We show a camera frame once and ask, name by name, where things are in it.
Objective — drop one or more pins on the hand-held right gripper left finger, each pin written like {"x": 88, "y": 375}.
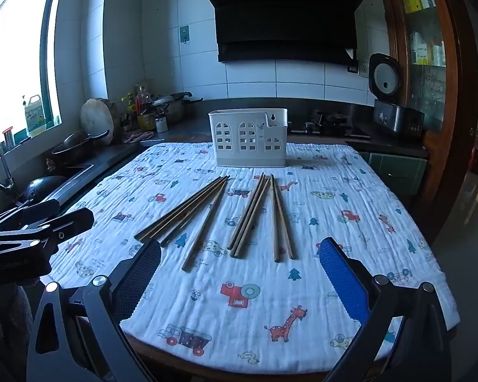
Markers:
{"x": 139, "y": 274}

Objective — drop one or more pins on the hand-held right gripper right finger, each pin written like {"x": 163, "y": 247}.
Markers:
{"x": 342, "y": 282}

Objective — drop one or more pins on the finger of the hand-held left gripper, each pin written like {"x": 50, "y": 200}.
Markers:
{"x": 36, "y": 209}
{"x": 71, "y": 221}

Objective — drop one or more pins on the white plastic utensil holder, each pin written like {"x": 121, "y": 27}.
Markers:
{"x": 247, "y": 155}

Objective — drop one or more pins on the person's left forearm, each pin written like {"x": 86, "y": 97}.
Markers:
{"x": 6, "y": 314}

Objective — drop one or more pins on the white printed cloth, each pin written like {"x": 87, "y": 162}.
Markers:
{"x": 207, "y": 318}

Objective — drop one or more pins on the white detergent jug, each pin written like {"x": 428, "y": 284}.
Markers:
{"x": 35, "y": 117}

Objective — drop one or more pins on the round wooden cutting board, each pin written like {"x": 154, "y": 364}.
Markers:
{"x": 97, "y": 119}

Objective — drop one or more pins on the pink rag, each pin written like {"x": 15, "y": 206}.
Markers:
{"x": 137, "y": 136}

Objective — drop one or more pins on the green base cabinet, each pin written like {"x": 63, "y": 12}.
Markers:
{"x": 394, "y": 173}

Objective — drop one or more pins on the green-capped bottle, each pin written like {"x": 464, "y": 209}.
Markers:
{"x": 130, "y": 111}

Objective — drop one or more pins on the cooking oil bottle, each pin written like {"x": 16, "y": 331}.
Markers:
{"x": 145, "y": 119}

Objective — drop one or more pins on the small white jar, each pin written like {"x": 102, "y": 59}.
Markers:
{"x": 161, "y": 124}

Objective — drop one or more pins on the lidded cooking pot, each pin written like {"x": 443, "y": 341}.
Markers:
{"x": 175, "y": 109}

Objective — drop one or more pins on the black gas stove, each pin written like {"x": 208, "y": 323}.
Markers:
{"x": 334, "y": 125}

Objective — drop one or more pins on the green-framed window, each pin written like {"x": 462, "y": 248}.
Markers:
{"x": 16, "y": 47}

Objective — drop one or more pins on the black rice cooker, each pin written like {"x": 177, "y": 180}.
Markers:
{"x": 398, "y": 121}

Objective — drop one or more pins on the wooden glass-door cabinet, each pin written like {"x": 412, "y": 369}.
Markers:
{"x": 422, "y": 28}

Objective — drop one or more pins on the black range hood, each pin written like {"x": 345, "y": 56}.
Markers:
{"x": 286, "y": 20}

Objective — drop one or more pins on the white wall socket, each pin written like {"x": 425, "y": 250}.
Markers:
{"x": 364, "y": 69}

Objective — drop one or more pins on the green wall hook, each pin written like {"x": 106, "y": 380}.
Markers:
{"x": 183, "y": 34}

